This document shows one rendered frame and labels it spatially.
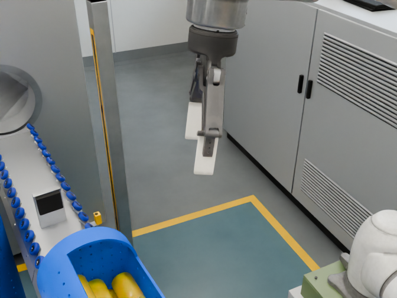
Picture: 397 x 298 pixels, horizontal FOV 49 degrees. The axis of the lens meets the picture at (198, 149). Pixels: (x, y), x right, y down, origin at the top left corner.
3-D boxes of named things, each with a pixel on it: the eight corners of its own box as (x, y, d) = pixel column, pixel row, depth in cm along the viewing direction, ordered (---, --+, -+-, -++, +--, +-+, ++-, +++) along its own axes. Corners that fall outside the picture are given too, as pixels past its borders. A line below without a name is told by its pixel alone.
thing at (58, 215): (65, 216, 174) (58, 185, 166) (68, 222, 171) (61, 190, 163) (39, 225, 170) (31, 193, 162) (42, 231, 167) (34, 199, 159)
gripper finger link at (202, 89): (221, 70, 69) (223, 65, 68) (222, 138, 66) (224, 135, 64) (197, 68, 68) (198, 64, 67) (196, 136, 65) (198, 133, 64)
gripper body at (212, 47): (244, 33, 63) (234, 96, 67) (233, 24, 71) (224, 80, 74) (193, 29, 62) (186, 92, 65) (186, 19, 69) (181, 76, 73)
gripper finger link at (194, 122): (189, 103, 78) (188, 101, 78) (185, 139, 80) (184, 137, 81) (205, 104, 78) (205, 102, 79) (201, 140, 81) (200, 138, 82)
